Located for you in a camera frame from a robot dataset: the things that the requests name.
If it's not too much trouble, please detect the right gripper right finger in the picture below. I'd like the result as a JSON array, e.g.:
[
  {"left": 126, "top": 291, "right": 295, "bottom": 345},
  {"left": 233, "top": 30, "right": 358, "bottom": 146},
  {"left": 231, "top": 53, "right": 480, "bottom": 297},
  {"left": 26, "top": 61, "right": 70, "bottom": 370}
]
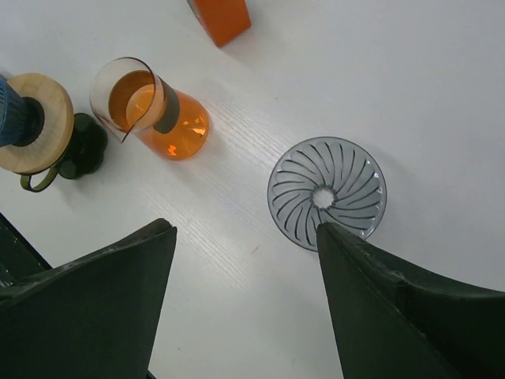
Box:
[{"left": 317, "top": 223, "right": 504, "bottom": 378}]

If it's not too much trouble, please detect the blue glass dripper cone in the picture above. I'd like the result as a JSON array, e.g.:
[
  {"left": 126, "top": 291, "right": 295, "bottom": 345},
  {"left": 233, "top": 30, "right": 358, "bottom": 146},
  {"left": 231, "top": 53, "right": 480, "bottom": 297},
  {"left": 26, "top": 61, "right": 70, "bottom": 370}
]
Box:
[{"left": 1, "top": 77, "right": 45, "bottom": 147}]

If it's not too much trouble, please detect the orange coffee filter box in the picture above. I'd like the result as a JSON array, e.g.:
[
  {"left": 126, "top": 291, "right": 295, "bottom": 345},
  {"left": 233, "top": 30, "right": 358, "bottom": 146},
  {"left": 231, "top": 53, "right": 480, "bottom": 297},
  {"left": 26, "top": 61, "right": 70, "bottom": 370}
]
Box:
[{"left": 187, "top": 0, "right": 252, "bottom": 47}]

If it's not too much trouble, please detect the grey glass dripper cone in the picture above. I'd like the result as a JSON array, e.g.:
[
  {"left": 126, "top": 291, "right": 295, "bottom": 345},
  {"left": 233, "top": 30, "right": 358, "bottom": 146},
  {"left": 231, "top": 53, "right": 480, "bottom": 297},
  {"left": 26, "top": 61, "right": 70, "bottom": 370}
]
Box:
[{"left": 267, "top": 137, "right": 387, "bottom": 251}]

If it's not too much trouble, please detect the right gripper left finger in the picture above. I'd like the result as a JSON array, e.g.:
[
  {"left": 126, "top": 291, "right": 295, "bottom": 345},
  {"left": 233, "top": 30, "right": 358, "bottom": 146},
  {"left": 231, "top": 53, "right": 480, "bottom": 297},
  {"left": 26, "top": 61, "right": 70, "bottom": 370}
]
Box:
[{"left": 1, "top": 219, "right": 177, "bottom": 378}]

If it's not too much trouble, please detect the light wooden ring holder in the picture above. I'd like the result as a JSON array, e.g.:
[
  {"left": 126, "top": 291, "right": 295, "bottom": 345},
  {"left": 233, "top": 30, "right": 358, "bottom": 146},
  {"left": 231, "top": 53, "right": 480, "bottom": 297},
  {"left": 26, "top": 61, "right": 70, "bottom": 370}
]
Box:
[{"left": 1, "top": 73, "right": 74, "bottom": 175}]

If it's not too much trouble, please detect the dark green glass dripper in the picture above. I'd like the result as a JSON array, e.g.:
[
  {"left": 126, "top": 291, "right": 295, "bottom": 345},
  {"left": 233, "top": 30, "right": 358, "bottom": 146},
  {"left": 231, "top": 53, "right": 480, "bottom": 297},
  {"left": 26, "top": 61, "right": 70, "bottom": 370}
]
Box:
[{"left": 20, "top": 113, "right": 108, "bottom": 193}]

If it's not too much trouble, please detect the orange glass carafe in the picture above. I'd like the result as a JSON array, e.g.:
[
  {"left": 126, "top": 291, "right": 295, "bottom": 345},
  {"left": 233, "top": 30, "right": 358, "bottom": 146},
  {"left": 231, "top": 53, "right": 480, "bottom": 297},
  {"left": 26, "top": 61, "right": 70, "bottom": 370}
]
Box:
[{"left": 90, "top": 57, "right": 211, "bottom": 160}]

